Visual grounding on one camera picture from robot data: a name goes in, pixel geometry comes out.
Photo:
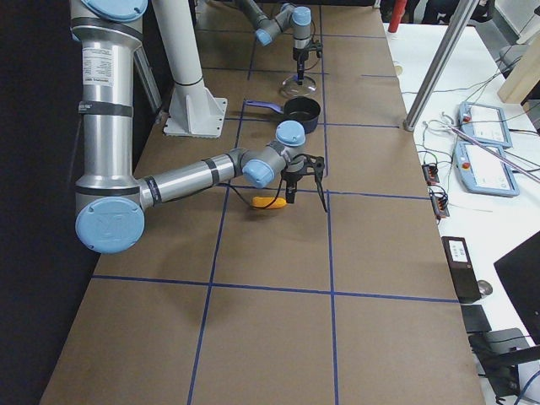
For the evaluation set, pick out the aluminium frame post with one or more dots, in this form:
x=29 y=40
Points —
x=458 y=23

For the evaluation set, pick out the lower teach pendant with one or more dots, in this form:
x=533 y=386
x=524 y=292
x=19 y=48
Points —
x=482 y=173

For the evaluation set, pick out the yellow toy corn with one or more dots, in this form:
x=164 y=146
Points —
x=268 y=202

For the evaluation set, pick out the glass pot lid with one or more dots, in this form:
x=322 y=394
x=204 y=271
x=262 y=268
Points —
x=293 y=87

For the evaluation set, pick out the black monitor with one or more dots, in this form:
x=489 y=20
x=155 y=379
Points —
x=518 y=271

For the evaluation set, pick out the dark blue saucepan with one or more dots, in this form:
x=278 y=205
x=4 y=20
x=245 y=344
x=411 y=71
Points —
x=303 y=110

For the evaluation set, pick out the black power adapter box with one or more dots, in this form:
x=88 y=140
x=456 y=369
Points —
x=461 y=269

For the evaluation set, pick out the upper teach pendant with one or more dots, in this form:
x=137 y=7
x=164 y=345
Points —
x=486 y=123

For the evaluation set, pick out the orange connector board lower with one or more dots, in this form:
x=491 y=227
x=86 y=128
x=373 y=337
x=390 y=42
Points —
x=439 y=201

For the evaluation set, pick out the orange connector board upper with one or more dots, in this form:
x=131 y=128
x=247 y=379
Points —
x=431 y=174

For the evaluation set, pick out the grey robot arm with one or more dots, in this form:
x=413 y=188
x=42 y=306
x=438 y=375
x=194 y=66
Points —
x=267 y=29
x=110 y=201

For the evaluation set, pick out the orange connector board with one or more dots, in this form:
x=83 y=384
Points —
x=431 y=174
x=439 y=201

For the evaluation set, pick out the metal reach stick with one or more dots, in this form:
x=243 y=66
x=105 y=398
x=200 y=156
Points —
x=501 y=158

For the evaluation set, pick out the black desk stand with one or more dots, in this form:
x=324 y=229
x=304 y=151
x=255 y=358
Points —
x=508 y=361

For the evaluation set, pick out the red cylinder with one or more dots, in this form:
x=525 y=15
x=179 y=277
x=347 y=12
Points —
x=398 y=11

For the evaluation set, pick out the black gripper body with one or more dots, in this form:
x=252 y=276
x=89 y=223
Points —
x=299 y=56
x=290 y=176

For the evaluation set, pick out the teach pendant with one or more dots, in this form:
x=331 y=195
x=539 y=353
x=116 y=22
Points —
x=482 y=173
x=486 y=123

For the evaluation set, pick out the white mounting pillar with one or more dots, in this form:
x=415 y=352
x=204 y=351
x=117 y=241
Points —
x=193 y=111

